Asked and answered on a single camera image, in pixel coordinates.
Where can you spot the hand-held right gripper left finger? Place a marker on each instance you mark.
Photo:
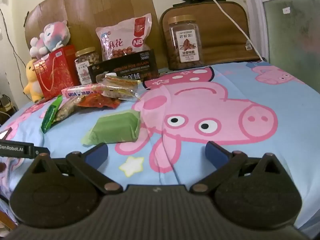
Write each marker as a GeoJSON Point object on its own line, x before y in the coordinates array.
{"type": "Point", "coordinates": [96, 152]}

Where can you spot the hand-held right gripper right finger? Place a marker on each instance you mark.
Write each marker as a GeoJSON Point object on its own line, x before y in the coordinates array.
{"type": "Point", "coordinates": [216, 152]}

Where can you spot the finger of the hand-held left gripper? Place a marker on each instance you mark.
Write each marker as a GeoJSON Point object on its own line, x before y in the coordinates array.
{"type": "Point", "coordinates": [42, 151]}

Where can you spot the pale green block packet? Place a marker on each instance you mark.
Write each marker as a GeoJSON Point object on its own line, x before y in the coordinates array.
{"type": "Point", "coordinates": [115, 127]}

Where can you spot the narrow bright green packet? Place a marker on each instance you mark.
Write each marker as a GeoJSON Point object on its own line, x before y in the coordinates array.
{"type": "Point", "coordinates": [50, 115]}

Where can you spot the clear nut packet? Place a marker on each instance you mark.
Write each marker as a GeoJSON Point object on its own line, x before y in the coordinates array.
{"type": "Point", "coordinates": [66, 108]}

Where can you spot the red spicy snack packet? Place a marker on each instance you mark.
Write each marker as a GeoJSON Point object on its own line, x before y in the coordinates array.
{"type": "Point", "coordinates": [97, 102]}

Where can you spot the pink and white snack packet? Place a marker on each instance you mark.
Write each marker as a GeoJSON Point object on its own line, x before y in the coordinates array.
{"type": "Point", "coordinates": [75, 92]}

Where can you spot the clear yellow-trimmed snack packet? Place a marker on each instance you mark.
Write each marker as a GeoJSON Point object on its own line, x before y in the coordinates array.
{"type": "Point", "coordinates": [120, 87]}

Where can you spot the black cardboard box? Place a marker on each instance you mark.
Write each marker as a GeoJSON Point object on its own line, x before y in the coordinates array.
{"type": "Point", "coordinates": [130, 66]}

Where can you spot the cartoon pig printed bedsheet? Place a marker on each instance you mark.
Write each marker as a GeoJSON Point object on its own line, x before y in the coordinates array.
{"type": "Point", "coordinates": [225, 87]}

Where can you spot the yellow plush duck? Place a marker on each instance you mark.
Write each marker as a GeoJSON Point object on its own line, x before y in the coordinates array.
{"type": "Point", "coordinates": [31, 80]}

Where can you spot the red gift box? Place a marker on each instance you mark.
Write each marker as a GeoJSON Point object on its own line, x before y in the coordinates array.
{"type": "Point", "coordinates": [57, 72]}

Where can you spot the small nut jar gold lid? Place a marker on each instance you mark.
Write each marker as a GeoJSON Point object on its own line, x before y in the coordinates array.
{"type": "Point", "coordinates": [85, 62]}

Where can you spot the tall pecan jar gold lid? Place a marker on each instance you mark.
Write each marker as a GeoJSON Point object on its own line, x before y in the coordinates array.
{"type": "Point", "coordinates": [185, 45]}

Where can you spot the pink and blue plush toy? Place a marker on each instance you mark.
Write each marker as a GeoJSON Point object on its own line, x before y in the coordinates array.
{"type": "Point", "coordinates": [53, 36]}

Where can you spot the large white snack bag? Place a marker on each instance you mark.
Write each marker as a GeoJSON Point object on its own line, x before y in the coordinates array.
{"type": "Point", "coordinates": [120, 37]}

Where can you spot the brown chair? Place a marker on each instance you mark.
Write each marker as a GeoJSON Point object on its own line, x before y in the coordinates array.
{"type": "Point", "coordinates": [220, 30]}

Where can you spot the frosted glass door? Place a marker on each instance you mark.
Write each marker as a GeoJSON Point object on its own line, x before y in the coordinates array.
{"type": "Point", "coordinates": [287, 30]}

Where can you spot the brown cardboard sheet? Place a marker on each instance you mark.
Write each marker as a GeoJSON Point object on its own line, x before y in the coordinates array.
{"type": "Point", "coordinates": [100, 5]}

